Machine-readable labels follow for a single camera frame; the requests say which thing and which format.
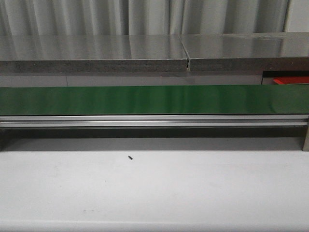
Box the green conveyor belt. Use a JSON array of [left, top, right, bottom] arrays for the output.
[[0, 85, 309, 116]]

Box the red plastic tray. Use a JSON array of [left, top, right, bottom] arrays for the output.
[[273, 76, 309, 85]]

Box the right grey stone countertop slab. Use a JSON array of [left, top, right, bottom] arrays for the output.
[[181, 32, 309, 72]]

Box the grey stone countertop slab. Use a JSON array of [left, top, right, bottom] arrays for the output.
[[181, 32, 309, 72], [0, 35, 188, 73]]

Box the left grey stone countertop slab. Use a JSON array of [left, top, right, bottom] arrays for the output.
[[0, 35, 188, 73]]

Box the white pleated curtain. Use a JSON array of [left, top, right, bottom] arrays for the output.
[[0, 0, 289, 36]]

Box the aluminium conveyor frame rail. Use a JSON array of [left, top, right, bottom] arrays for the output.
[[0, 115, 309, 128]]

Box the steel conveyor support bracket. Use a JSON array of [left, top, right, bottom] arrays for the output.
[[299, 114, 309, 152]]

